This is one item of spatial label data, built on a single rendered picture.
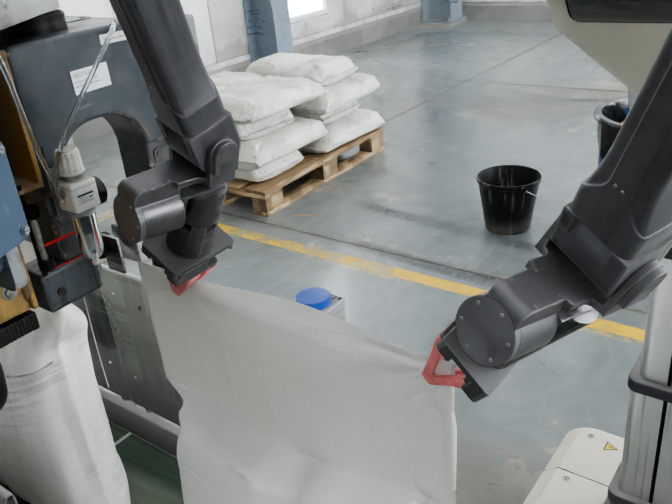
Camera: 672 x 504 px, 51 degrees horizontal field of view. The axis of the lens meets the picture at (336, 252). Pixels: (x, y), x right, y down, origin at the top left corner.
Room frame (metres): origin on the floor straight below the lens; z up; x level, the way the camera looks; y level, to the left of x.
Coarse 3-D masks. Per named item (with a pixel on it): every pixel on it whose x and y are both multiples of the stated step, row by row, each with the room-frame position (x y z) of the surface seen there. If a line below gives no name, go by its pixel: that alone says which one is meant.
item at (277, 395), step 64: (192, 320) 0.82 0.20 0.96; (256, 320) 0.72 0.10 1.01; (320, 320) 0.70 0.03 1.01; (192, 384) 0.84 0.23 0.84; (256, 384) 0.73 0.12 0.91; (320, 384) 0.67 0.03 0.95; (384, 384) 0.62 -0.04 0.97; (192, 448) 0.75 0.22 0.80; (256, 448) 0.71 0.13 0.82; (320, 448) 0.67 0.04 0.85; (384, 448) 0.63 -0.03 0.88; (448, 448) 0.58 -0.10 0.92
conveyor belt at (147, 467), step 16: (112, 432) 1.32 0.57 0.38; (128, 432) 1.32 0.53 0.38; (128, 448) 1.26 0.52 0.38; (144, 448) 1.25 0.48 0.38; (128, 464) 1.21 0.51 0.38; (144, 464) 1.20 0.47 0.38; (160, 464) 1.20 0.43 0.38; (176, 464) 1.19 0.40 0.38; (128, 480) 1.16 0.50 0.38; (144, 480) 1.15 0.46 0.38; (160, 480) 1.15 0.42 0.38; (176, 480) 1.14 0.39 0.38; (16, 496) 1.14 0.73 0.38; (144, 496) 1.10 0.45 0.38; (160, 496) 1.10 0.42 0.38; (176, 496) 1.10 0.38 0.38
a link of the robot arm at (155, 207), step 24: (216, 144) 0.73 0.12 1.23; (168, 168) 0.75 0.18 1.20; (192, 168) 0.76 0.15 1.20; (216, 168) 0.72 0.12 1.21; (120, 192) 0.71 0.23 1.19; (144, 192) 0.70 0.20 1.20; (168, 192) 0.72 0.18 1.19; (120, 216) 0.72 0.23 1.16; (144, 216) 0.70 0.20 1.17; (168, 216) 0.71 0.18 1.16; (144, 240) 0.71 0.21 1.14
